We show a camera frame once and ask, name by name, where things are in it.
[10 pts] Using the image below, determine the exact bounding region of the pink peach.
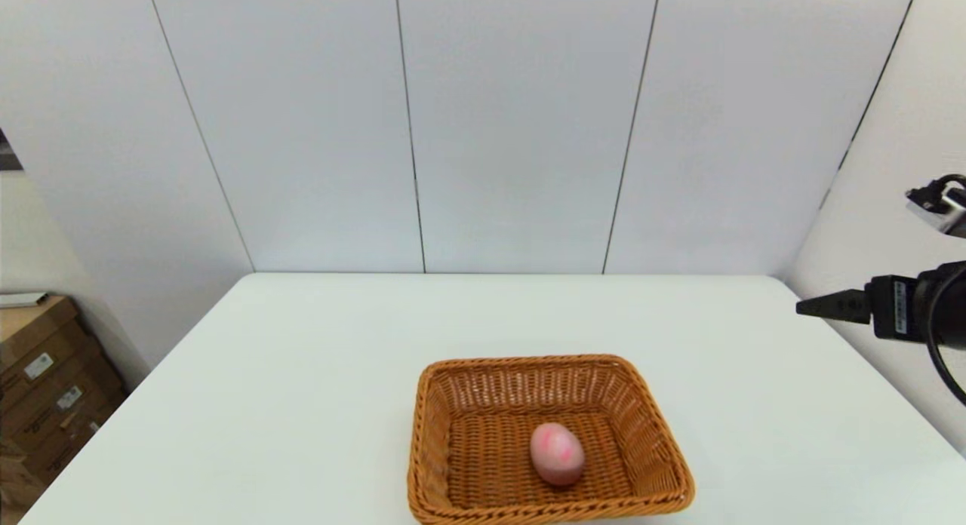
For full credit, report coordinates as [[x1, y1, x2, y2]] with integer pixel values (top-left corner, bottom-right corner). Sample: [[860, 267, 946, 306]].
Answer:
[[530, 422, 586, 487]]

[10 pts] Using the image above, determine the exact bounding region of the orange wicker basket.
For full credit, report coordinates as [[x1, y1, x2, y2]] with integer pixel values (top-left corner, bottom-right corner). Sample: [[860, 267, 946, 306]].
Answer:
[[406, 354, 696, 525]]

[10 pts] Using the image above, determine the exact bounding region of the brown cardboard box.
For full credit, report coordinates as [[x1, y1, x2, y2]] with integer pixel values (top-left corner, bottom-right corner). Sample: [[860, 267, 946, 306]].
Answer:
[[0, 295, 99, 398], [0, 352, 128, 484]]

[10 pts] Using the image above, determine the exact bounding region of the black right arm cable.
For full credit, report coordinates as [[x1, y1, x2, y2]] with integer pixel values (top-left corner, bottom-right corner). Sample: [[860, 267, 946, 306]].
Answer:
[[925, 280, 966, 407]]

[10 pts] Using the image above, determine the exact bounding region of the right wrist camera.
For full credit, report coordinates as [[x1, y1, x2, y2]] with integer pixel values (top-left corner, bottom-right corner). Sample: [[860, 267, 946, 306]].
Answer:
[[905, 174, 966, 240]]

